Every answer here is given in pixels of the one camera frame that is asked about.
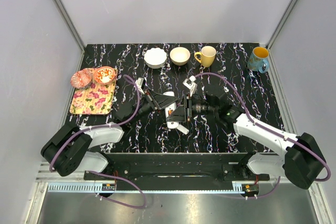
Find right electronics connector box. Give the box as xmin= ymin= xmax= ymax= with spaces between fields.
xmin=243 ymin=184 xmax=259 ymax=194

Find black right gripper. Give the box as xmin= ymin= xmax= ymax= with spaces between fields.
xmin=166 ymin=94 xmax=218 ymax=122

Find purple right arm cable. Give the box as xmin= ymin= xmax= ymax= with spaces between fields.
xmin=194 ymin=72 xmax=331 ymax=200

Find right aluminium frame post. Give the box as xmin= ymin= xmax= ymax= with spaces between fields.
xmin=266 ymin=0 xmax=299 ymax=50

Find cream round bowl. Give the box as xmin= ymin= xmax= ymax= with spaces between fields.
xmin=170 ymin=47 xmax=190 ymax=66

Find red patterned shallow bowl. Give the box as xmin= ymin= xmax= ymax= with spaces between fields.
xmin=70 ymin=69 xmax=92 ymax=89

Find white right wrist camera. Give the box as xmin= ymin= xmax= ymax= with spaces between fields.
xmin=183 ymin=76 xmax=197 ymax=98

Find aluminium front rail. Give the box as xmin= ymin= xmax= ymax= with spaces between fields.
xmin=47 ymin=181 xmax=245 ymax=194

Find left electronics connector box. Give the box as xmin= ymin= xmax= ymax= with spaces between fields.
xmin=101 ymin=183 xmax=116 ymax=192

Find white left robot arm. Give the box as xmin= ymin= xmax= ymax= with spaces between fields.
xmin=40 ymin=89 xmax=177 ymax=177

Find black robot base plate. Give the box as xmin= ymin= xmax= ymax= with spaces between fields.
xmin=83 ymin=153 xmax=271 ymax=191

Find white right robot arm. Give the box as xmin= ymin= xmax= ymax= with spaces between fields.
xmin=166 ymin=94 xmax=326 ymax=189

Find aluminium frame post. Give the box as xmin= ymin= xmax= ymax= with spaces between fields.
xmin=53 ymin=0 xmax=86 ymax=51
xmin=266 ymin=0 xmax=299 ymax=50

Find electronics connector box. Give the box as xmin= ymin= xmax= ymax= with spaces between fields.
xmin=243 ymin=184 xmax=259 ymax=194
xmin=101 ymin=183 xmax=116 ymax=192

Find blue floral mug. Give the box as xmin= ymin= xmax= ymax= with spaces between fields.
xmin=247 ymin=47 xmax=269 ymax=73

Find yellow mug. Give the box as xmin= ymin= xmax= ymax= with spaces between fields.
xmin=194 ymin=46 xmax=216 ymax=67

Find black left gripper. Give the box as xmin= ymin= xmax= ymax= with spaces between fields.
xmin=129 ymin=89 xmax=179 ymax=125

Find left aluminium frame post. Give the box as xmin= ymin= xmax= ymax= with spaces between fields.
xmin=53 ymin=0 xmax=86 ymax=51

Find white battery cover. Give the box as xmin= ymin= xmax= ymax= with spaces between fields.
xmin=177 ymin=125 xmax=189 ymax=135

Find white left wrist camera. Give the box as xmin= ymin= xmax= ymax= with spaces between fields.
xmin=135 ymin=77 xmax=146 ymax=95

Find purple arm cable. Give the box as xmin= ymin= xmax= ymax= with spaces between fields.
xmin=194 ymin=72 xmax=331 ymax=200
xmin=49 ymin=74 xmax=148 ymax=208

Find white scalloped bowl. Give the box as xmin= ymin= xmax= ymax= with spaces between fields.
xmin=144 ymin=48 xmax=167 ymax=69

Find floral rectangular tray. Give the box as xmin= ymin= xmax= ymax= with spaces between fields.
xmin=69 ymin=68 xmax=118 ymax=115

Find orange floral bowl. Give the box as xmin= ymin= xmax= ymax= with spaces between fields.
xmin=93 ymin=66 xmax=117 ymax=85

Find white remote control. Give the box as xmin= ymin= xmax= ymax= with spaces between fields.
xmin=165 ymin=102 xmax=179 ymax=129

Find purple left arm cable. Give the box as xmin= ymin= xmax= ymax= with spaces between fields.
xmin=49 ymin=74 xmax=148 ymax=208

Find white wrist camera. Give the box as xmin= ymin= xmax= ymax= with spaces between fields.
xmin=183 ymin=76 xmax=197 ymax=98
xmin=135 ymin=77 xmax=146 ymax=95

